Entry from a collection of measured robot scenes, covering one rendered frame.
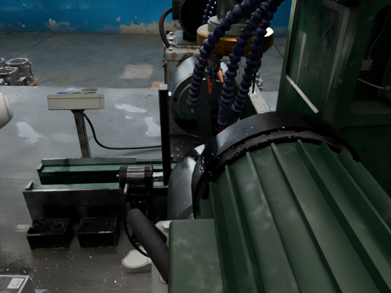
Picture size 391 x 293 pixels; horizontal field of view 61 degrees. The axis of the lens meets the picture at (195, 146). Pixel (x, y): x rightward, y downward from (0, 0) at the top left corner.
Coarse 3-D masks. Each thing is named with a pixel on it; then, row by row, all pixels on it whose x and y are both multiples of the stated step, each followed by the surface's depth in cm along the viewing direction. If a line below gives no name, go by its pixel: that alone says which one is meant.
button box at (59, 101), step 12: (48, 96) 108; (60, 96) 108; (72, 96) 108; (84, 96) 109; (96, 96) 109; (48, 108) 109; (60, 108) 109; (72, 108) 109; (84, 108) 109; (96, 108) 109
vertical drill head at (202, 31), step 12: (228, 0) 71; (240, 0) 70; (216, 12) 76; (252, 12) 72; (204, 24) 81; (216, 24) 73; (240, 24) 72; (204, 36) 73; (228, 36) 72; (240, 36) 72; (252, 36) 72; (216, 48) 72; (228, 48) 71; (264, 48) 73; (216, 60) 76; (216, 72) 78
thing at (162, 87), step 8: (160, 88) 68; (160, 96) 69; (168, 96) 70; (160, 104) 70; (168, 104) 70; (160, 112) 71; (168, 112) 71; (160, 120) 72; (168, 120) 72; (168, 128) 73; (168, 136) 74; (168, 144) 75; (168, 152) 77; (168, 160) 78; (168, 168) 79; (160, 176) 81; (168, 176) 80
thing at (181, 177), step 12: (204, 144) 68; (192, 156) 67; (180, 168) 67; (192, 168) 63; (180, 180) 64; (168, 192) 69; (180, 192) 61; (168, 204) 65; (180, 204) 58; (192, 204) 55; (168, 216) 62; (180, 216) 56; (192, 216) 55
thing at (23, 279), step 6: (0, 276) 42; (6, 276) 42; (12, 276) 42; (18, 276) 42; (24, 276) 42; (0, 282) 43; (6, 282) 43; (12, 282) 42; (24, 282) 42; (30, 282) 43; (0, 288) 43; (6, 288) 43; (12, 288) 41; (18, 288) 41; (24, 288) 41; (30, 288) 43
